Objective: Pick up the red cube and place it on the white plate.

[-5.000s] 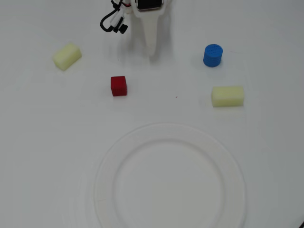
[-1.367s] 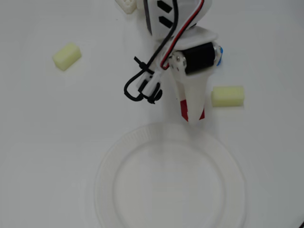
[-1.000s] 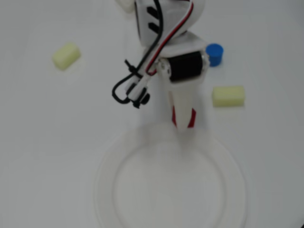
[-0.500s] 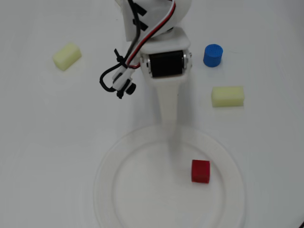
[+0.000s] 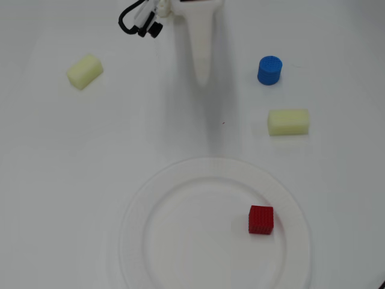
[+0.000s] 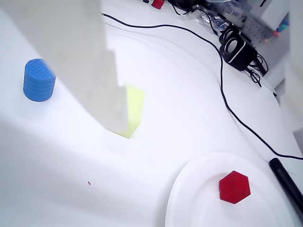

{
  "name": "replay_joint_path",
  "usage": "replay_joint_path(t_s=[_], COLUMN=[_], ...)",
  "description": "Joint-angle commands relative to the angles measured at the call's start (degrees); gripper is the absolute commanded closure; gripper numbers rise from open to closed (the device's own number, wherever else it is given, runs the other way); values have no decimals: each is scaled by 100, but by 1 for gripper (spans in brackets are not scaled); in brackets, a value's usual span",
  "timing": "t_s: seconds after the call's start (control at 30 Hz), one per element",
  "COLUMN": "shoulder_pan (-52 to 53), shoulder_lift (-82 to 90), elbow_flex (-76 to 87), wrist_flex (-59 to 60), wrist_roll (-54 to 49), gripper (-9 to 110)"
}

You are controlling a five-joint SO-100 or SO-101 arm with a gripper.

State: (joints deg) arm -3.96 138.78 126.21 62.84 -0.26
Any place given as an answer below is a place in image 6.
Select white perforated panel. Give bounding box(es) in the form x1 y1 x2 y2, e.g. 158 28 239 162
236 16 276 52

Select white box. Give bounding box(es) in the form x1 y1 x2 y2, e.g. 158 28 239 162
246 0 290 32

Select tangled black speaker wires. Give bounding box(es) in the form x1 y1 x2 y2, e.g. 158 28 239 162
245 53 269 88

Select black stand rod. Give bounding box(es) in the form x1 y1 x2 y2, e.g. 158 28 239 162
269 157 303 215

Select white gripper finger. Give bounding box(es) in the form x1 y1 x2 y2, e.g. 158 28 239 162
0 0 130 133

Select black desktop speaker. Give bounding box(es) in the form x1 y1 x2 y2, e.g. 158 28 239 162
218 23 258 71

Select pale yellow foam block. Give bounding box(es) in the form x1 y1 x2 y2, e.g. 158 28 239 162
115 82 145 140

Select coloured ball cluster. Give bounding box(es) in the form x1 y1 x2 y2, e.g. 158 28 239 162
263 19 290 44

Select white round plate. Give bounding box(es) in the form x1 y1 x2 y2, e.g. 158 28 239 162
164 152 303 227

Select clear plastic bag clutter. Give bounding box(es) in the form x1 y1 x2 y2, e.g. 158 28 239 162
195 7 237 36

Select red cube block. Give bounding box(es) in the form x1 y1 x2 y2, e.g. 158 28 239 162
218 170 251 205

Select long black cable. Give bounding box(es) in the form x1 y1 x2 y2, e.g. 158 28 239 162
101 12 303 160

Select blue ribbed cylinder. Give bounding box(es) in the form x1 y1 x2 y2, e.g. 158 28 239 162
22 58 57 103

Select small red object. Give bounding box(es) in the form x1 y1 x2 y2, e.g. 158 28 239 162
151 0 165 10

